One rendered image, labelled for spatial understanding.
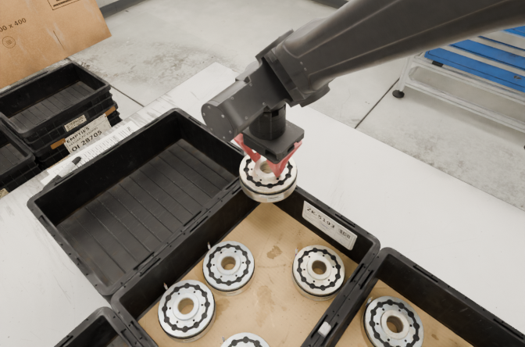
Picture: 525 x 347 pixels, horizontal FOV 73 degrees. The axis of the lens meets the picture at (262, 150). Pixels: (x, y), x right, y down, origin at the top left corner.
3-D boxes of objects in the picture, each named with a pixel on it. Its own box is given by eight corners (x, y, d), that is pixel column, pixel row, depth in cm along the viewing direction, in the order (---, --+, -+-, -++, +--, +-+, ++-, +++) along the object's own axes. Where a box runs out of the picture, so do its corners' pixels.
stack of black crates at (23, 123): (104, 128, 200) (73, 59, 167) (137, 153, 187) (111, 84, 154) (36, 172, 178) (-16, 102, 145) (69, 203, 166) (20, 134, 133)
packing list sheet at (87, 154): (127, 119, 123) (126, 118, 122) (173, 149, 113) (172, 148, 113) (36, 177, 105) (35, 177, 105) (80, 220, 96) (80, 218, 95)
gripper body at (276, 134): (279, 162, 52) (279, 126, 47) (230, 131, 57) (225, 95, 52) (305, 138, 56) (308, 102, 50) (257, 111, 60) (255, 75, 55)
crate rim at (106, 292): (177, 112, 94) (176, 105, 92) (262, 169, 81) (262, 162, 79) (28, 208, 74) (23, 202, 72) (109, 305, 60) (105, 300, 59)
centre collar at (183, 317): (187, 287, 67) (186, 286, 67) (205, 305, 65) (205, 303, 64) (166, 309, 64) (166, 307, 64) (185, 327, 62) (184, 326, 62)
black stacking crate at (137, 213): (183, 137, 101) (176, 107, 93) (262, 194, 88) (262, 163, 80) (49, 231, 81) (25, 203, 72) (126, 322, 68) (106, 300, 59)
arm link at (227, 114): (337, 84, 43) (297, 23, 42) (279, 138, 37) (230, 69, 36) (281, 111, 53) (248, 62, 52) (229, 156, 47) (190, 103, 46)
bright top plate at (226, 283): (227, 233, 75) (227, 231, 75) (264, 262, 71) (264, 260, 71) (192, 268, 70) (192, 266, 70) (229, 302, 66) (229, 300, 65)
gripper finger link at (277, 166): (276, 194, 59) (276, 156, 52) (244, 172, 62) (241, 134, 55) (301, 169, 62) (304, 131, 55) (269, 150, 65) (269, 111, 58)
